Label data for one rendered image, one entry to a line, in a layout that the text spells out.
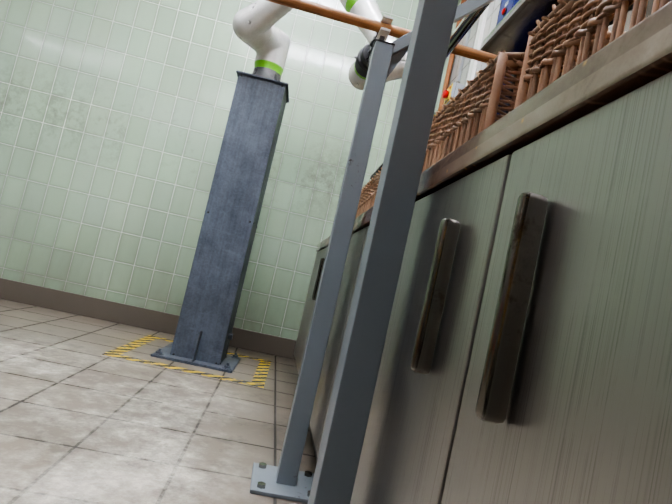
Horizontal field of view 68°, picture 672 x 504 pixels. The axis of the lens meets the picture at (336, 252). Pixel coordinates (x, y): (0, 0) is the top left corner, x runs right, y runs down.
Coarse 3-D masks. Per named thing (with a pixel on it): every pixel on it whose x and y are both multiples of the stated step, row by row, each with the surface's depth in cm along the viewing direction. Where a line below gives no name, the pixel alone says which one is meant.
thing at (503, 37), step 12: (528, 0) 152; (540, 0) 150; (552, 0) 148; (516, 12) 159; (528, 12) 157; (540, 12) 154; (504, 24) 166; (516, 24) 164; (528, 24) 162; (492, 36) 175; (504, 36) 173; (516, 36) 170; (528, 36) 168; (492, 48) 182; (504, 48) 179; (516, 48) 176
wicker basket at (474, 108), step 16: (496, 64) 60; (512, 64) 59; (480, 80) 64; (496, 80) 59; (512, 80) 59; (464, 96) 70; (480, 96) 63; (496, 96) 59; (512, 96) 59; (448, 112) 76; (464, 112) 69; (480, 112) 63; (496, 112) 59; (432, 128) 84; (448, 128) 74; (464, 128) 67; (480, 128) 61; (432, 144) 80; (448, 144) 73; (432, 160) 79
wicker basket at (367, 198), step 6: (378, 174) 128; (372, 180) 134; (378, 180) 129; (366, 186) 144; (372, 186) 137; (366, 192) 145; (372, 192) 134; (360, 198) 158; (366, 198) 143; (372, 198) 132; (360, 204) 152; (366, 204) 141; (372, 204) 129; (360, 210) 151; (366, 210) 138
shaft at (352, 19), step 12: (276, 0) 144; (288, 0) 143; (300, 0) 144; (312, 12) 145; (324, 12) 145; (336, 12) 145; (348, 12) 146; (360, 24) 146; (372, 24) 146; (384, 24) 147; (396, 36) 148; (456, 48) 149; (468, 48) 150; (480, 60) 151
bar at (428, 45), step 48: (432, 0) 58; (480, 0) 111; (384, 48) 107; (432, 48) 58; (432, 96) 58; (384, 192) 57; (336, 240) 104; (384, 240) 56; (336, 288) 104; (384, 288) 56; (384, 336) 56; (336, 384) 57; (288, 432) 101; (336, 432) 55; (288, 480) 101; (336, 480) 55
